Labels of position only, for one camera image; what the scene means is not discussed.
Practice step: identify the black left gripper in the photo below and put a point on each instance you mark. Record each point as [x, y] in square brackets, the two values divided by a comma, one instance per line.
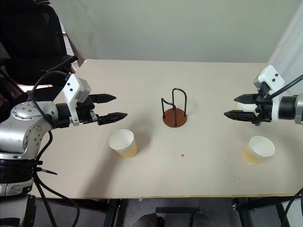
[86, 111]

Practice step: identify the black office chair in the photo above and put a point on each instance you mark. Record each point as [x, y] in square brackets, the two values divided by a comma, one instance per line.
[30, 35]

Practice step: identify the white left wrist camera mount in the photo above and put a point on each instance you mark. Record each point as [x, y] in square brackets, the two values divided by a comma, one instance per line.
[72, 89]

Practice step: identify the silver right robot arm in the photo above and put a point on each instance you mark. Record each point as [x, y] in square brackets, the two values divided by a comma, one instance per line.
[298, 108]

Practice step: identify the dark rounded shape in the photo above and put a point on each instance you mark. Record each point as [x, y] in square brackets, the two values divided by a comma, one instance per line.
[148, 220]
[201, 220]

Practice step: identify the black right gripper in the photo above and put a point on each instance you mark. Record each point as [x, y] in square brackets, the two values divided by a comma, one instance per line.
[265, 111]

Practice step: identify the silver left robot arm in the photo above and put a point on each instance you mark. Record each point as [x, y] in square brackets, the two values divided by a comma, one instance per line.
[19, 132]

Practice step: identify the small red speck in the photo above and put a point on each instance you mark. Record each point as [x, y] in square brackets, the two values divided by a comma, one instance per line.
[182, 155]

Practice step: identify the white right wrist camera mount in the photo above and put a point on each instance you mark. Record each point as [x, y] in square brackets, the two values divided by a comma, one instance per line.
[272, 79]

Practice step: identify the white translucent curtain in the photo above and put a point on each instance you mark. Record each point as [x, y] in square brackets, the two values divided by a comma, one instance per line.
[288, 35]

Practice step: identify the yellow ribbed paper cup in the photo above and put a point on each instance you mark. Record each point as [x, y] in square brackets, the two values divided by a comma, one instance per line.
[129, 151]
[252, 157]

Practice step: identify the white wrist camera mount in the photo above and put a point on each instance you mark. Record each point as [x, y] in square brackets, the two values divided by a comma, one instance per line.
[272, 79]
[72, 89]

